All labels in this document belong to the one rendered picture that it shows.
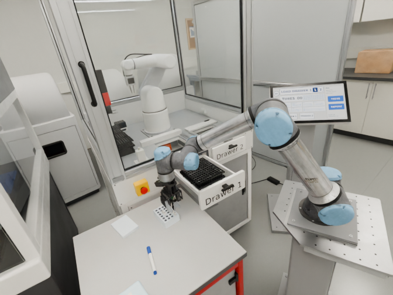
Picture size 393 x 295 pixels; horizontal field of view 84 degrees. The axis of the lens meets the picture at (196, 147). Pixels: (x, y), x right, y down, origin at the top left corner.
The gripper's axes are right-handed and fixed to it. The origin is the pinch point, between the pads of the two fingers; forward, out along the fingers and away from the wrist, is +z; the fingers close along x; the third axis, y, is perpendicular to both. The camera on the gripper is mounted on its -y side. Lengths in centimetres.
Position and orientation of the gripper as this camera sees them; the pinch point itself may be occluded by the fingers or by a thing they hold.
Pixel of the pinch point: (171, 209)
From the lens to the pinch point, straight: 115.9
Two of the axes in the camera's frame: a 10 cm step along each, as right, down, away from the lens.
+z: 1.1, 8.9, 4.4
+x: 7.8, -3.5, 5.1
